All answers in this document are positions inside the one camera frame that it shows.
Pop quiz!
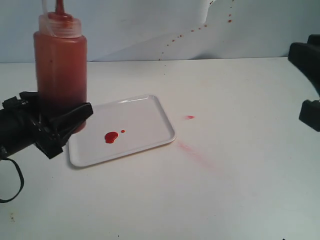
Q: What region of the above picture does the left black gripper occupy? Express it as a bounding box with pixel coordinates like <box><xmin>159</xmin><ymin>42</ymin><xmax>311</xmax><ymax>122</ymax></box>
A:
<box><xmin>1</xmin><ymin>91</ymin><xmax>94</xmax><ymax>160</ymax></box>

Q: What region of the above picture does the red sauce squeeze bottle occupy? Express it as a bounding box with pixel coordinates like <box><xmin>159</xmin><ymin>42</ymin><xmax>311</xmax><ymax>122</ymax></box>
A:
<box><xmin>33</xmin><ymin>0</ymin><xmax>88</xmax><ymax>135</ymax></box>

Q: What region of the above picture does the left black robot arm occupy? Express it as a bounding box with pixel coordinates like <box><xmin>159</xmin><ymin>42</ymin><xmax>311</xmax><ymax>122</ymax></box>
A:
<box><xmin>0</xmin><ymin>91</ymin><xmax>94</xmax><ymax>159</ymax></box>

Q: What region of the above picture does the red sauce blob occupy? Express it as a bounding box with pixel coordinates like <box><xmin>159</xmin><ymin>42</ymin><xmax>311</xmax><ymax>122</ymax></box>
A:
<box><xmin>104</xmin><ymin>129</ymin><xmax>126</xmax><ymax>145</ymax></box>

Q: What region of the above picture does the white rectangular plastic tray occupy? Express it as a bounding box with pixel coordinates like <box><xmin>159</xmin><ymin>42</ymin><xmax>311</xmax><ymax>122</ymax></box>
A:
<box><xmin>68</xmin><ymin>94</ymin><xmax>176</xmax><ymax>168</ymax></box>

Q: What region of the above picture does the white backdrop sheet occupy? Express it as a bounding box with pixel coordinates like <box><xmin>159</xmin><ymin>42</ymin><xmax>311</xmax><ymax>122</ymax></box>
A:
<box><xmin>0</xmin><ymin>0</ymin><xmax>320</xmax><ymax>64</ymax></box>

